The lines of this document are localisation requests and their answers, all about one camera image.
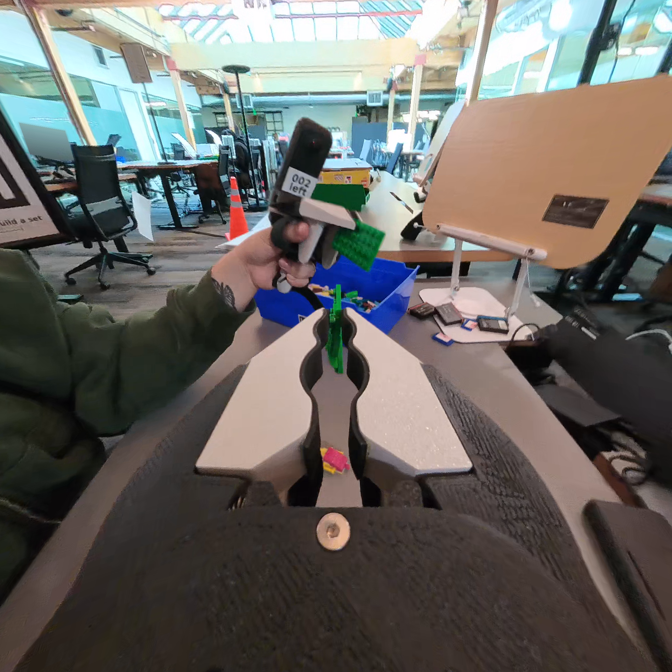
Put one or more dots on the brown sign on pole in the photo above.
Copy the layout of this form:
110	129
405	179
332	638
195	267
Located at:
136	63

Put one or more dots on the white flat panel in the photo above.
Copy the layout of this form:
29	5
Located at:
231	242

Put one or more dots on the yellow cardboard box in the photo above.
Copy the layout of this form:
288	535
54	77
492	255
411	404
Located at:
346	173

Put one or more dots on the person's green hoodie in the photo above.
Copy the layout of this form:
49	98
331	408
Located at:
42	472

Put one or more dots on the thin green lego piece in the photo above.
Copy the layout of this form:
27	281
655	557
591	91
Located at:
335	336

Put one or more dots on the black bag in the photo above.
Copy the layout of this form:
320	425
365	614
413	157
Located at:
603	362

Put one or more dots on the orange traffic cone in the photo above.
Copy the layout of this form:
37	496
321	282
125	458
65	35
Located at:
236	210

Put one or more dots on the white computer monitor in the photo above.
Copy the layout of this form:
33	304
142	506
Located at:
443	139

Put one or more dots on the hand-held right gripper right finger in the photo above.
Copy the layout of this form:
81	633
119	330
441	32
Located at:
409	420

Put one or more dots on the small blue card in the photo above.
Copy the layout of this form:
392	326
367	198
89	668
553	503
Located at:
442	339
469	324

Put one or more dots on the pink yellow lego piece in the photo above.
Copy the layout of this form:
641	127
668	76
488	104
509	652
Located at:
334	460

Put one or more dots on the black office chair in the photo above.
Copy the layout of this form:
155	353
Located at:
97	178

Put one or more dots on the blue plastic bin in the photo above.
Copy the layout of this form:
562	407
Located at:
388	294

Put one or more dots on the black desk device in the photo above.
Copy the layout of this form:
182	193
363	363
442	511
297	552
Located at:
417	225

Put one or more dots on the white hanging paper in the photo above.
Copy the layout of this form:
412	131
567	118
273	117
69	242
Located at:
143	215

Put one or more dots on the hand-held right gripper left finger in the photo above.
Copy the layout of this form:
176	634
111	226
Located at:
262	420

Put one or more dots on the green plastic bin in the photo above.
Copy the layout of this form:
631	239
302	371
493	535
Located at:
341	197

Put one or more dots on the pile of lego bricks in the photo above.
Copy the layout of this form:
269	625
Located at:
357	303

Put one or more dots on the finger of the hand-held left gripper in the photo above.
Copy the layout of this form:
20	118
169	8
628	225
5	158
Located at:
330	249
328	212

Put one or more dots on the person's left hand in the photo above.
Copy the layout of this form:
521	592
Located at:
257	262

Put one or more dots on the black floor lamp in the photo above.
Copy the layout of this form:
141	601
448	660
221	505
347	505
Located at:
236	69

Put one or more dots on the wooden book stand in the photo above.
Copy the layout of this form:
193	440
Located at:
535	157

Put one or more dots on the green lego plate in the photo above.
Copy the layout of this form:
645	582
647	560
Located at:
359	244

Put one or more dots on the black flat object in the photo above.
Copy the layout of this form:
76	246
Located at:
577	407

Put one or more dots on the black framed sign board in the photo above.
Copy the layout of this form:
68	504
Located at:
21	199

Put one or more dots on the wooden desk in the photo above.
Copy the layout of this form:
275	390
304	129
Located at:
157	166

